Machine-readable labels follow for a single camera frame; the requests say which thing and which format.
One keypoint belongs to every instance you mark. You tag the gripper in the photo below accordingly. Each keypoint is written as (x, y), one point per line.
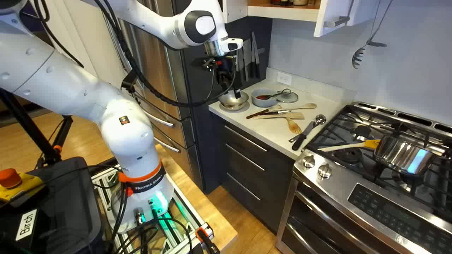
(226, 68)

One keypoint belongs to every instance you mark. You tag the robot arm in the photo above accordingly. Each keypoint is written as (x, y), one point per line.
(53, 81)

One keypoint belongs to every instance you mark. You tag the silver bowl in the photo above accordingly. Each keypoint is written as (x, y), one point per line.
(233, 100)

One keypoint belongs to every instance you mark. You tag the grey bowl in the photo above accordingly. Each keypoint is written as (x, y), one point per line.
(263, 101)

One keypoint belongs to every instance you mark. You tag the magnetic rack of knives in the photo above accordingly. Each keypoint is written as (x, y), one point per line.
(252, 53)

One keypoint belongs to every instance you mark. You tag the stainless steel refrigerator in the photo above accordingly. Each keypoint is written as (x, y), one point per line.
(183, 116)

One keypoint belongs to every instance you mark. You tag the dark drawer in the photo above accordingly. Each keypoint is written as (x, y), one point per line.
(254, 165)
(254, 139)
(252, 197)

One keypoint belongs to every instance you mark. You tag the glass pot lid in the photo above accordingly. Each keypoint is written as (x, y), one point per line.
(287, 97)

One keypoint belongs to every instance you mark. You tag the flat wooden spatula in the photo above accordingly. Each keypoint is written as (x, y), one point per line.
(289, 115)

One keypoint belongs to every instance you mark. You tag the wooden fork spatula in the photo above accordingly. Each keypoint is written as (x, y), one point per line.
(293, 126)

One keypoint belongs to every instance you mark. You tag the wooden spoon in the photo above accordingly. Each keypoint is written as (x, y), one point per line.
(303, 106)

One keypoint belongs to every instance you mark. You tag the metal spoon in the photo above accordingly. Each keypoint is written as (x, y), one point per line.
(319, 119)

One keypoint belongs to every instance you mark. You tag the stove knob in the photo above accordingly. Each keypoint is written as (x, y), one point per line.
(308, 161)
(324, 171)

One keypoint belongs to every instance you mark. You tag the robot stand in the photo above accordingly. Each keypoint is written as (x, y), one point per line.
(208, 215)

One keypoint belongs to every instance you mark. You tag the white cabinet door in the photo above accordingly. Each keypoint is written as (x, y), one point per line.
(339, 16)

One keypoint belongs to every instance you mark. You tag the hanging slotted spoon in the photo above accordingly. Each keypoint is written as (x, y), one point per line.
(358, 58)

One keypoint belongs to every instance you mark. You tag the stove burner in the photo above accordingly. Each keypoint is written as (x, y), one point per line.
(361, 131)
(348, 155)

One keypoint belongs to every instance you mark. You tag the stainless steel stove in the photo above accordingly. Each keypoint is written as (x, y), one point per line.
(339, 197)

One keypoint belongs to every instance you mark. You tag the orange and black clamp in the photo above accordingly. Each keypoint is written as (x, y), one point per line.
(206, 240)

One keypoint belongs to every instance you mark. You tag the oven door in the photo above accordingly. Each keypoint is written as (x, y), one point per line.
(317, 225)

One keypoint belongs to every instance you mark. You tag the stainless steel pot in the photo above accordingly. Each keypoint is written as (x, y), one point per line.
(402, 155)

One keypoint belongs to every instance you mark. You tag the black box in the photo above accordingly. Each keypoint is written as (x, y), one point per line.
(63, 211)

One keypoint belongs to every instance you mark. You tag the yellow emergency stop button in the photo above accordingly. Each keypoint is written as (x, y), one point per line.
(17, 183)

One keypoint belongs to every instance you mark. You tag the wall socket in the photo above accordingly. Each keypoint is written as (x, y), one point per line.
(284, 78)

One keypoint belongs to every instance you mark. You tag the white wall cabinet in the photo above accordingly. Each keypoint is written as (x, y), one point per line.
(282, 12)

